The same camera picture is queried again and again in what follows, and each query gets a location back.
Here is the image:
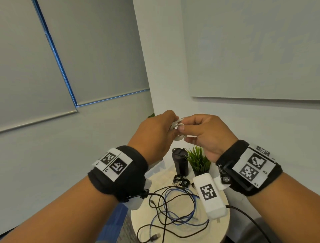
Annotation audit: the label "person's right hand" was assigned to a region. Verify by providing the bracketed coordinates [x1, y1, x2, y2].
[176, 114, 238, 163]

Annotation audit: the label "person's left hand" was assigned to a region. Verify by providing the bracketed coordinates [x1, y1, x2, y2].
[127, 110, 179, 166]

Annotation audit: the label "clear plastic storage bin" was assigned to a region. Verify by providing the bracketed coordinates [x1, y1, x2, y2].
[145, 160, 167, 179]

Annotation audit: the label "long white cable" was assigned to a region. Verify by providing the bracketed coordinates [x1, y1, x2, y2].
[170, 117, 198, 141]

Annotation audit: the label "long black cable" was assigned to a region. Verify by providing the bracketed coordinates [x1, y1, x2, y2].
[136, 186, 210, 243]

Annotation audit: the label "person's right forearm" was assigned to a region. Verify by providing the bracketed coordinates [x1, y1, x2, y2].
[246, 171, 320, 243]

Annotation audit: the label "person's left forearm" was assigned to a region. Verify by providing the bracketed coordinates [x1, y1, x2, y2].
[0, 175, 118, 243]

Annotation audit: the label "person's dark trousers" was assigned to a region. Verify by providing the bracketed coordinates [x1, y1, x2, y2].
[226, 216, 275, 243]

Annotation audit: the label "small potted grass plant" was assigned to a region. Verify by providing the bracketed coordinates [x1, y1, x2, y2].
[186, 145, 212, 176]

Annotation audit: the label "black tumbler with lid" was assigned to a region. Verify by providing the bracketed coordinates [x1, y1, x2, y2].
[172, 148, 189, 177]

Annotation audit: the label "round white table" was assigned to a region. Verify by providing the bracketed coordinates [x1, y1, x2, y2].
[131, 163, 230, 243]

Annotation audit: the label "white wall whiteboard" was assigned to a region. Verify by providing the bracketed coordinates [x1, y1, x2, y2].
[180, 0, 320, 101]

